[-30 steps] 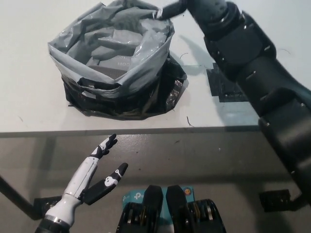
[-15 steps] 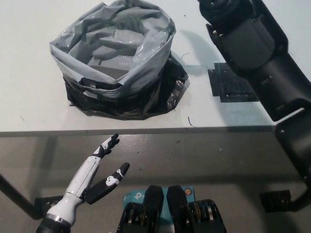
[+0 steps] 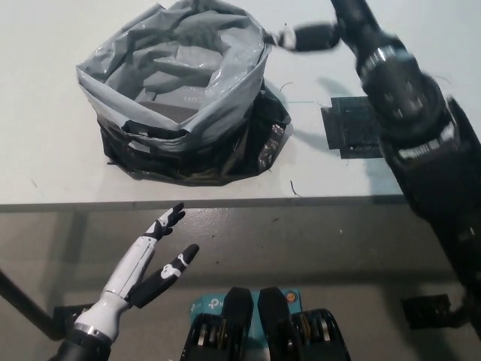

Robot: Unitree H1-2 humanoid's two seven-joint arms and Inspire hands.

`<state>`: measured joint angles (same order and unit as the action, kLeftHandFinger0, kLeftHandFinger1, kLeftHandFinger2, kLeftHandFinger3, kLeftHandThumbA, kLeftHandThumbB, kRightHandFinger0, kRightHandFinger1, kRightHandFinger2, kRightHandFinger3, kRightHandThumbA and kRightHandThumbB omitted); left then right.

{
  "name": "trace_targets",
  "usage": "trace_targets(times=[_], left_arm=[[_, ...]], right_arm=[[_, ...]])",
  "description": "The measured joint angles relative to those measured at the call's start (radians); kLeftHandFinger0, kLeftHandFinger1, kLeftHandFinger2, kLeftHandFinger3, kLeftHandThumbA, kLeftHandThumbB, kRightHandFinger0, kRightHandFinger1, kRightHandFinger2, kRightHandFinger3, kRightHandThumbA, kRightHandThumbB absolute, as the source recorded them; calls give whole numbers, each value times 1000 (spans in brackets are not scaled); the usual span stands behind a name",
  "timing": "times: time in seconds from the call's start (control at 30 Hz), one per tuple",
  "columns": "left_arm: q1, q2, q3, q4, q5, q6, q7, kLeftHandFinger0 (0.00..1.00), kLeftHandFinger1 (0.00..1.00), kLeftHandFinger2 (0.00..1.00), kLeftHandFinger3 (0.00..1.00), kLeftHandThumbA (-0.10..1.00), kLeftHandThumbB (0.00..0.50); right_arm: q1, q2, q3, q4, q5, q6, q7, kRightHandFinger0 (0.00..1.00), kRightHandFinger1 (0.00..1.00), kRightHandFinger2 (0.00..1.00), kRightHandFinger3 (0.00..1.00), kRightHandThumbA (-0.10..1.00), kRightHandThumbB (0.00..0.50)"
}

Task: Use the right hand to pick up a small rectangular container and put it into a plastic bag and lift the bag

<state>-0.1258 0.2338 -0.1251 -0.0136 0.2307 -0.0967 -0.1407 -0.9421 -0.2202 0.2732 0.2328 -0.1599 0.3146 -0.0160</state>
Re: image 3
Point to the grey black plastic bag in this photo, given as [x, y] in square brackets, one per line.
[112, 97]

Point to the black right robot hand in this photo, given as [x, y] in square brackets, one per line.
[357, 22]

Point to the teal TP-Link box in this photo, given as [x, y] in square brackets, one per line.
[206, 304]

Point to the black slanted table leg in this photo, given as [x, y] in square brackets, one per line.
[26, 301]

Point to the black tape patch on table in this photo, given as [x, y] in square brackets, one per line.
[349, 128]

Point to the small grey rectangular mesh basket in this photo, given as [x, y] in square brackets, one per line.
[169, 113]

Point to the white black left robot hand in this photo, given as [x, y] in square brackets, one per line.
[131, 267]

